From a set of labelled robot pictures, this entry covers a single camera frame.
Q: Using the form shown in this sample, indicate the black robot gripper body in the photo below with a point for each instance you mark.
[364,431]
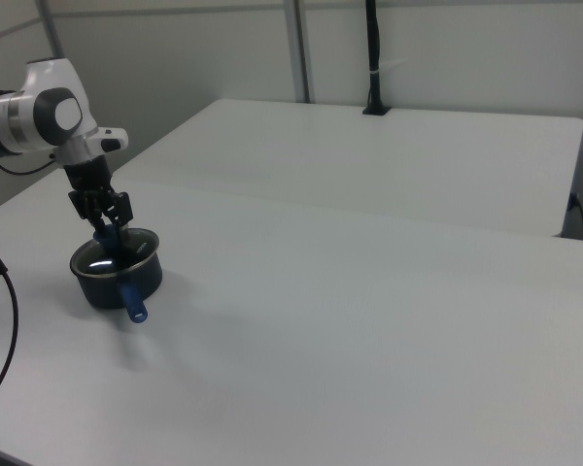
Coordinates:
[90,182]

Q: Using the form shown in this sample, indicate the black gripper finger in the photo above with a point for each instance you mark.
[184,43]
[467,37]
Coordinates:
[101,227]
[125,209]

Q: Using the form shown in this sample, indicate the glass lid with blue knob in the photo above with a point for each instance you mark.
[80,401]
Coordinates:
[102,264]

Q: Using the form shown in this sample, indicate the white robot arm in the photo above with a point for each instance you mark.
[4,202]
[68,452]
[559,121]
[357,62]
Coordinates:
[53,111]

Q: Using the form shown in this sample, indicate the black pole with base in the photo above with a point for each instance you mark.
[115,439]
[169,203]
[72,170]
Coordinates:
[374,48]

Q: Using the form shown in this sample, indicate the grey partition frame post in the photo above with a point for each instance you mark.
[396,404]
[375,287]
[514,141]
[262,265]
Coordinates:
[52,29]
[300,48]

